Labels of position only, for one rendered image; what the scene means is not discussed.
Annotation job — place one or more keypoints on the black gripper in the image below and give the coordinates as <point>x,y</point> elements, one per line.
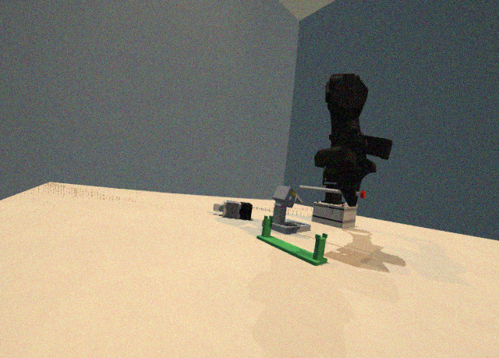
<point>351,167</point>

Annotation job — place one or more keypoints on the grey pin with red head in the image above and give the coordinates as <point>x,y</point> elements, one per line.
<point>361,194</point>

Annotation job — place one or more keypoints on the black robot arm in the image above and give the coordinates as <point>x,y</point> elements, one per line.
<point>346,95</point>

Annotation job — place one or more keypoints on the green u-shaped stand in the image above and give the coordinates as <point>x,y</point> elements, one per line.
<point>315,258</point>

